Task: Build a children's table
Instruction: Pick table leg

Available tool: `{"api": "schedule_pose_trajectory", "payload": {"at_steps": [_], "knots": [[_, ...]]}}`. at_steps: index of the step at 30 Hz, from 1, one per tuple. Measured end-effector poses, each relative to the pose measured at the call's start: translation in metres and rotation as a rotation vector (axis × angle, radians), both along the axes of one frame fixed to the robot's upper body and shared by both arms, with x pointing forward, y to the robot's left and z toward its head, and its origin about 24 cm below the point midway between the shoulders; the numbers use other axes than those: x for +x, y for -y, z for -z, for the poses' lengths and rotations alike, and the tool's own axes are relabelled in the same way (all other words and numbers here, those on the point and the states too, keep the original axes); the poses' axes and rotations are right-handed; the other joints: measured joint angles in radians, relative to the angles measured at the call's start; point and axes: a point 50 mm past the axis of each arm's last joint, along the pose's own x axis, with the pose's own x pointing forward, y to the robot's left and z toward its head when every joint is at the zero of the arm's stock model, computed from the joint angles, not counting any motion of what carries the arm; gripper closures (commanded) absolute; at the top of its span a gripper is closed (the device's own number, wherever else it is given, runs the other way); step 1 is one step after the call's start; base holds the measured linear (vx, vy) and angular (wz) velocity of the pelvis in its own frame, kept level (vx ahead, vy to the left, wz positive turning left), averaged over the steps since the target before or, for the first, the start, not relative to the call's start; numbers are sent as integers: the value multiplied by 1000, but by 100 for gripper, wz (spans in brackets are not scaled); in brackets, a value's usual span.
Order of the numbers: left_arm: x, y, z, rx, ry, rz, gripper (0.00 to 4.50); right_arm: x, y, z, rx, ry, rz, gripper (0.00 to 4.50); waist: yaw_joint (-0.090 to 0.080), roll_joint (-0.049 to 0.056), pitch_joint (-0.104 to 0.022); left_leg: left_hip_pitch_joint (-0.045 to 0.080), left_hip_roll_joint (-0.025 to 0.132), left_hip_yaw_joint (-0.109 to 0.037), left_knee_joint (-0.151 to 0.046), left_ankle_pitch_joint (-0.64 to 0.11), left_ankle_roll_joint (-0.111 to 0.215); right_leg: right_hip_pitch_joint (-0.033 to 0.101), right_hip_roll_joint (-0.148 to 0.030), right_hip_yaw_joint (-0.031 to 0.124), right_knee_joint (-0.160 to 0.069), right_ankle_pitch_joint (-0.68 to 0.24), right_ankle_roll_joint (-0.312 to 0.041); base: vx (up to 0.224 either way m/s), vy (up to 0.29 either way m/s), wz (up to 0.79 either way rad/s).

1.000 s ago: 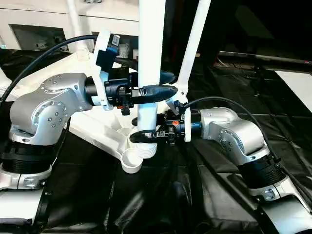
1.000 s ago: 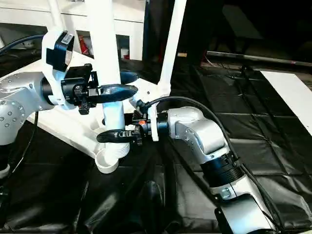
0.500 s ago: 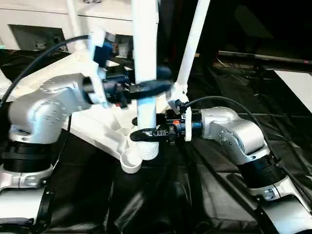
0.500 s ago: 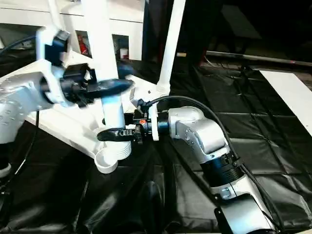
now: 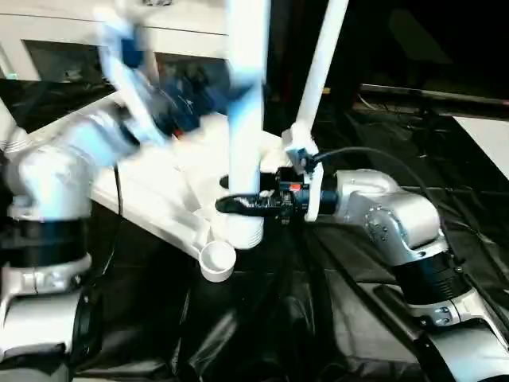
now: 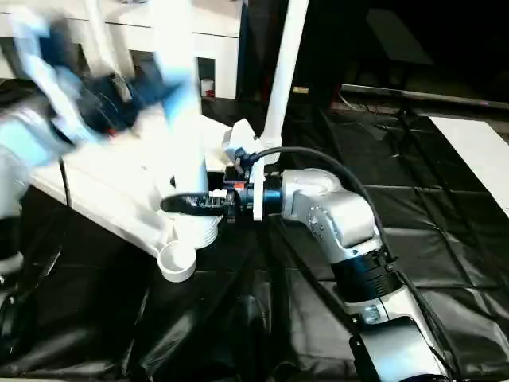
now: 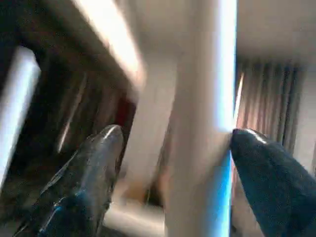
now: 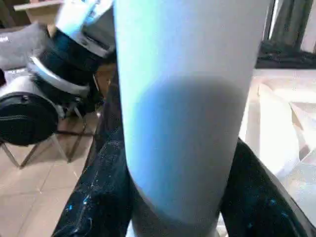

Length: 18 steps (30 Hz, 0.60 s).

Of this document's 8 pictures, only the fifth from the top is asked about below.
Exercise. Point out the white tapered table leg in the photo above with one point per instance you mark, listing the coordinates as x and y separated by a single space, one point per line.
12 131
318 71
246 159

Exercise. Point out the white plastic table top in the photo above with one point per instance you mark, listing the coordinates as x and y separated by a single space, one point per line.
159 191

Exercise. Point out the black work mat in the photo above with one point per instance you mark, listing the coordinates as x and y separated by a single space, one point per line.
358 298

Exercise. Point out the white sideboard cabinet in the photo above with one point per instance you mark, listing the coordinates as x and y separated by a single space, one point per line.
40 28

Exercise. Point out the white flat board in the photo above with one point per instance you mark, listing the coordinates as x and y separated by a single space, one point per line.
489 139

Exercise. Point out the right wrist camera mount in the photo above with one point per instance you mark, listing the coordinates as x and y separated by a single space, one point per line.
314 199

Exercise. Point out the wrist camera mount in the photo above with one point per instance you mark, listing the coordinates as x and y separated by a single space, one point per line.
135 103
314 199

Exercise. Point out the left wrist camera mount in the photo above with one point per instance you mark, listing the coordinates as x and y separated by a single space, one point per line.
135 103

